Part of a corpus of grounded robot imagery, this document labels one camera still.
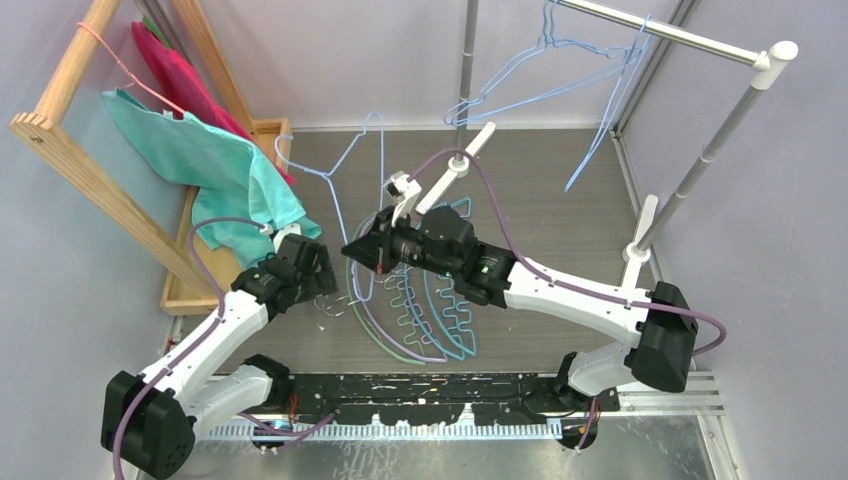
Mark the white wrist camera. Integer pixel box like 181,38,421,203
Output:
260,223,301,253
382,171,422,227

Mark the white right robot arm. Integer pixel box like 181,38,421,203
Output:
341,207,698,411

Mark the wooden clothes rack frame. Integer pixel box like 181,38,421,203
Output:
9,0,294,315

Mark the metal garment rack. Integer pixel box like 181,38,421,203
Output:
415,1,798,270

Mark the purple notched hanger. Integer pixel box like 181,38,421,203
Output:
350,260,447,365

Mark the green notched hanger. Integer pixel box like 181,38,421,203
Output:
344,211,429,367

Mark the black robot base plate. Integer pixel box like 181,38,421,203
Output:
247,373,589,426

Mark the red cloth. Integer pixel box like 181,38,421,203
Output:
131,22,293,187

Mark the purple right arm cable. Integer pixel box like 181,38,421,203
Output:
407,146,727,358

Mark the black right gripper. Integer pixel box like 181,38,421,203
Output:
344,204,460,279

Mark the pink hanger on rack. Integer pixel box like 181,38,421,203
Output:
76,22,186,115

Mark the teal cloth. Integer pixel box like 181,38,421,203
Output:
103,89,322,239

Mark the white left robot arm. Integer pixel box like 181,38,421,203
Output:
100,232,338,479

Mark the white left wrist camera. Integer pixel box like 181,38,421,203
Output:
260,223,301,253

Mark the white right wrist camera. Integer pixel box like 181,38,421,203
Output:
382,171,422,227

